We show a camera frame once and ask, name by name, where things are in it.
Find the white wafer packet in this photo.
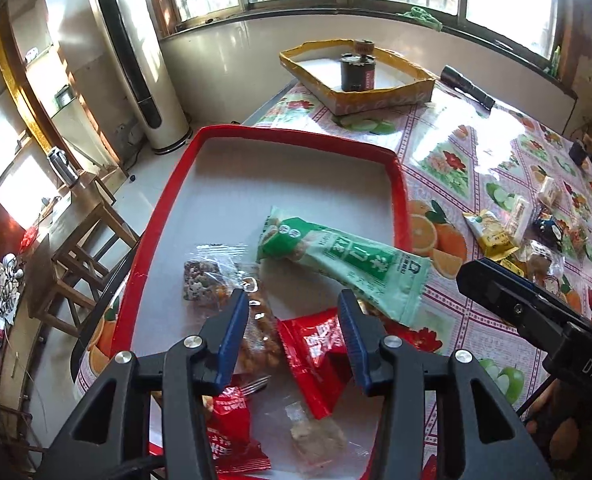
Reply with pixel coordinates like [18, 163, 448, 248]
[536, 176, 561, 209]
[504, 196, 533, 246]

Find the yellow cardboard tray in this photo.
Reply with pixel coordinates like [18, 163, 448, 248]
[279, 39, 436, 116]

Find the black flashlight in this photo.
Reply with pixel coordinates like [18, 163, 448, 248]
[440, 65, 495, 110]

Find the fried twist clear packet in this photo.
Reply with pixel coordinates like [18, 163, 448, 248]
[215, 276, 283, 375]

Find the steel kettle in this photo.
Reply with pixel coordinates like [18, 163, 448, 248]
[46, 146, 79, 188]

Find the wooden stool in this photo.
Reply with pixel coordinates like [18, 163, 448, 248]
[23, 193, 140, 338]

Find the white tower air conditioner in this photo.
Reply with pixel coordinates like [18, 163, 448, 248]
[89, 0, 192, 154]

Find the green bottle on windowsill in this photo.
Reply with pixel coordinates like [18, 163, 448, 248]
[550, 46, 561, 78]

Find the green long snack packet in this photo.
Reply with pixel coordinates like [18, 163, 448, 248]
[257, 207, 431, 325]

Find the black jar in yellow tray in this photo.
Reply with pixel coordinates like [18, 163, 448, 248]
[340, 39, 376, 92]

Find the floral fruit tablecloth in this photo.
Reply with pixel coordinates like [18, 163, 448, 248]
[72, 77, 592, 466]

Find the black mooncake packet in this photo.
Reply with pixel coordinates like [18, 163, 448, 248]
[531, 211, 564, 252]

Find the crumbly cake clear packet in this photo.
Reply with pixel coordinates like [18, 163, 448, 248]
[524, 240, 565, 297]

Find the red snack tray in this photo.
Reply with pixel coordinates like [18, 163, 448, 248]
[109, 123, 440, 480]

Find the pale cake clear packet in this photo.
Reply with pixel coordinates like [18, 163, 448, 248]
[285, 402, 347, 471]

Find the person right hand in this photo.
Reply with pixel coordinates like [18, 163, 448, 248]
[524, 379, 592, 479]

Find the yellow biscuit packet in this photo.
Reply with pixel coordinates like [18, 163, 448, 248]
[498, 257, 526, 278]
[463, 209, 518, 261]

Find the mixed nut bar packet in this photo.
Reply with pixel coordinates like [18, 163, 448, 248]
[182, 244, 247, 309]

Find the green cloth on windowsill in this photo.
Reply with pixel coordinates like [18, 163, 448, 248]
[399, 6, 443, 32]

